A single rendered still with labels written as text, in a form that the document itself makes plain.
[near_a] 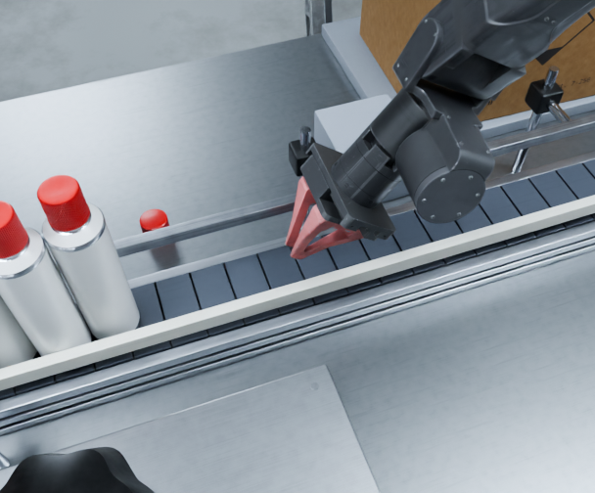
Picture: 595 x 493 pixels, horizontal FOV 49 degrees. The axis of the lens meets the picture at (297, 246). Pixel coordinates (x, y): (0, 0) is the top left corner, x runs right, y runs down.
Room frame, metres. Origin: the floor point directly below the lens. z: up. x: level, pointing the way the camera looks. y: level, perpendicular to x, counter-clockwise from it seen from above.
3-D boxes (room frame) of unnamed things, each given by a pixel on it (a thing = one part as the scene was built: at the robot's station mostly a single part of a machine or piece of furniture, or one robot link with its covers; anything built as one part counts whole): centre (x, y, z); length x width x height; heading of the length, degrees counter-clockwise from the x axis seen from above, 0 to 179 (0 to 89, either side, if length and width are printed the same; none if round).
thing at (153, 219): (0.50, 0.17, 0.85); 0.03 x 0.03 x 0.03
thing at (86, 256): (0.35, 0.19, 0.98); 0.05 x 0.05 x 0.20
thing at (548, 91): (0.59, -0.30, 0.91); 0.07 x 0.03 x 0.17; 19
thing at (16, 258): (0.32, 0.23, 0.98); 0.05 x 0.05 x 0.20
